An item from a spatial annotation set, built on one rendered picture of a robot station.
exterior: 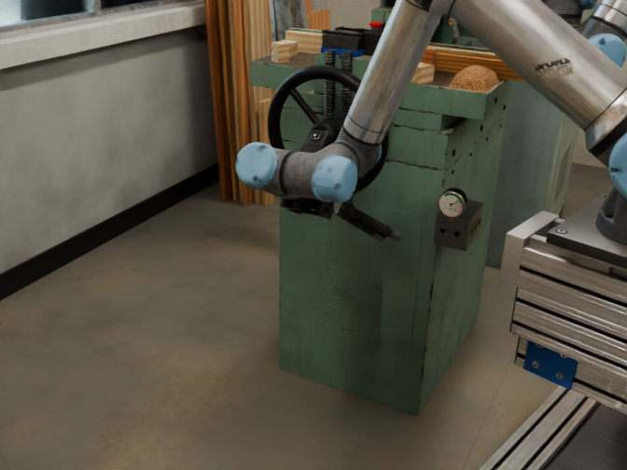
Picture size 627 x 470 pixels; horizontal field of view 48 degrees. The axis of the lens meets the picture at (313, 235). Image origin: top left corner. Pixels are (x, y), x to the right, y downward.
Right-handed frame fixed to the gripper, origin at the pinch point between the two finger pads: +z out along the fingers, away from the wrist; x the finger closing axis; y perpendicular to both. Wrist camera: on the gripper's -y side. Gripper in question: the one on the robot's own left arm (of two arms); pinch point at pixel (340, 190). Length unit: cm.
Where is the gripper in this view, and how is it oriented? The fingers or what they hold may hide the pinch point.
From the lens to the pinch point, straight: 147.5
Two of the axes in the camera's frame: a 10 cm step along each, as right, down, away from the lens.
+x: 8.7, 1.7, -4.6
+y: -2.1, 9.8, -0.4
